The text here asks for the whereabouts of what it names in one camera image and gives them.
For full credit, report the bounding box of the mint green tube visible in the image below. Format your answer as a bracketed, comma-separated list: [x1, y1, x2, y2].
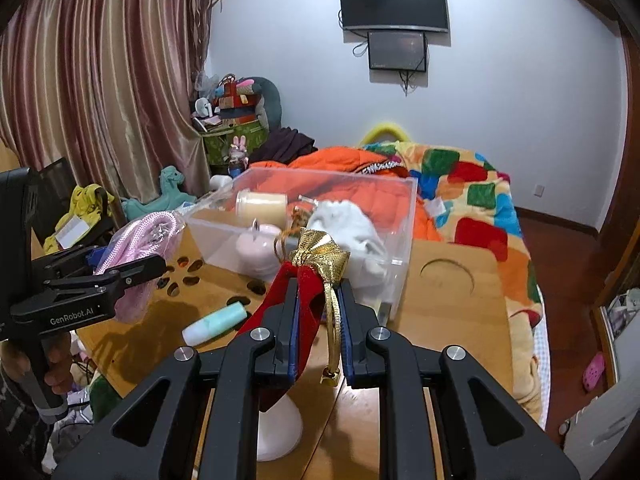
[182, 301, 248, 347]

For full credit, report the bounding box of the round white container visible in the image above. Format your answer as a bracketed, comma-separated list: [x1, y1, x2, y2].
[257, 394, 303, 463]

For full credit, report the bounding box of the white drawstring pouch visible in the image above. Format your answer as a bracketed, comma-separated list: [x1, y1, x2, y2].
[307, 200, 388, 288]

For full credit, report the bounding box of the pink round box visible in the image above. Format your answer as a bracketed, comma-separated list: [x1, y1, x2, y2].
[235, 220, 281, 281]

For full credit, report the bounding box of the red velvet gold pouch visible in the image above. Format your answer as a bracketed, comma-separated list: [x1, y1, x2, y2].
[238, 229, 349, 412]

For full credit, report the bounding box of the cream plastic jar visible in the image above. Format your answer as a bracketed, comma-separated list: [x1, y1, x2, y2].
[235, 190, 288, 230]

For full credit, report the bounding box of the left hand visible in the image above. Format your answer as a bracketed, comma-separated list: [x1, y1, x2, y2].
[0, 331, 74, 396]

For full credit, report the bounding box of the yellow garment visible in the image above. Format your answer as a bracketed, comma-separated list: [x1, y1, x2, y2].
[43, 183, 114, 255]

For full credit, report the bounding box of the teal rocking horse toy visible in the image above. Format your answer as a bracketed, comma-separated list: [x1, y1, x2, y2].
[122, 166, 196, 221]

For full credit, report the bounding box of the clear plastic storage bin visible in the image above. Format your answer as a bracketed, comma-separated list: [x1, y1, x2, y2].
[183, 166, 419, 322]

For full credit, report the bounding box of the white cup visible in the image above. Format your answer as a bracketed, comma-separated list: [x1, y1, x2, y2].
[208, 174, 232, 192]

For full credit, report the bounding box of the green storage box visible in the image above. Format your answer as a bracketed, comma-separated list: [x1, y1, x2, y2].
[201, 120, 268, 166]

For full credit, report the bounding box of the colourful patchwork blanket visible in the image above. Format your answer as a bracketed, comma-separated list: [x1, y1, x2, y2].
[363, 141, 550, 426]

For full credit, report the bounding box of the orange down jacket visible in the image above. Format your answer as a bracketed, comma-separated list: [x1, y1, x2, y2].
[250, 146, 442, 242]

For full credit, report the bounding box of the pink bunny figurine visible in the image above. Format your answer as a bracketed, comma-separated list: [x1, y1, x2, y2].
[228, 136, 248, 178]

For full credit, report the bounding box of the pink striped curtain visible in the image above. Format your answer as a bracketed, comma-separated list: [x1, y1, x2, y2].
[1, 0, 208, 202]

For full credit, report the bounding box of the pink slipper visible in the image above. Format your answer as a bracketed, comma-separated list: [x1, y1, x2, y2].
[582, 352, 605, 392]

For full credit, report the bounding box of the yellow curved pillow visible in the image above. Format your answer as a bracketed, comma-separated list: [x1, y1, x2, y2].
[359, 122, 411, 146]

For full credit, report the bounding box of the dark purple garment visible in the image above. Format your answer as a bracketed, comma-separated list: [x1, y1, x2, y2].
[252, 128, 318, 165]

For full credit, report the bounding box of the small wall screen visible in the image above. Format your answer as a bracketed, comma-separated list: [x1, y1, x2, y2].
[368, 30, 427, 73]

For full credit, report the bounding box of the large black wall monitor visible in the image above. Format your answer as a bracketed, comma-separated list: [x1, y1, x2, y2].
[341, 0, 449, 32]

